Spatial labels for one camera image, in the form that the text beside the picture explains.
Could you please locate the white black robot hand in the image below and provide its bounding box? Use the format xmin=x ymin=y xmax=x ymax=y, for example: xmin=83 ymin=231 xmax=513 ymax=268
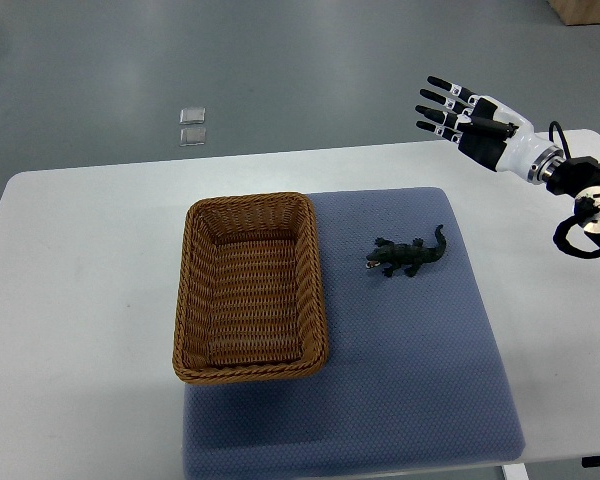
xmin=415 ymin=76 xmax=566 ymax=184

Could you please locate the dark green toy crocodile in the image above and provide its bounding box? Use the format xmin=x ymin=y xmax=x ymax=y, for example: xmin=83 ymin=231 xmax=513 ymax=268
xmin=365 ymin=224 xmax=447 ymax=278

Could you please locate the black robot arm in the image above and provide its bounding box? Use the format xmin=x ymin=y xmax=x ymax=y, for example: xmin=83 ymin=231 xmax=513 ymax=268
xmin=543 ymin=156 xmax=600 ymax=260

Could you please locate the brown wicker basket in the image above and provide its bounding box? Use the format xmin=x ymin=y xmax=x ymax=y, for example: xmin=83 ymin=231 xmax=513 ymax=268
xmin=172 ymin=192 xmax=329 ymax=385

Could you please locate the wooden box corner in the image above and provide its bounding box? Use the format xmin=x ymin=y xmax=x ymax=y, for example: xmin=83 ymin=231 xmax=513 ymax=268
xmin=548 ymin=0 xmax=600 ymax=26

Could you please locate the blue textured mat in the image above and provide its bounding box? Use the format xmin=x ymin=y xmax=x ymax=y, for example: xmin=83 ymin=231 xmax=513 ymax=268
xmin=182 ymin=188 xmax=525 ymax=479

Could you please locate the upper floor socket plate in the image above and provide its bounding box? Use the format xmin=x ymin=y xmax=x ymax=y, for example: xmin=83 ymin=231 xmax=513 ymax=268
xmin=179 ymin=106 xmax=206 ymax=125

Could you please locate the white table leg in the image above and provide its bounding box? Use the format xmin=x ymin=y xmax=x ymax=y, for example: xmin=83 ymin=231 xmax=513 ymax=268
xmin=501 ymin=463 xmax=530 ymax=480

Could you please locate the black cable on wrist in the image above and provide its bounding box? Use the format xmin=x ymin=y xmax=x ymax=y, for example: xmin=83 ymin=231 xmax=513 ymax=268
xmin=547 ymin=120 xmax=573 ymax=160

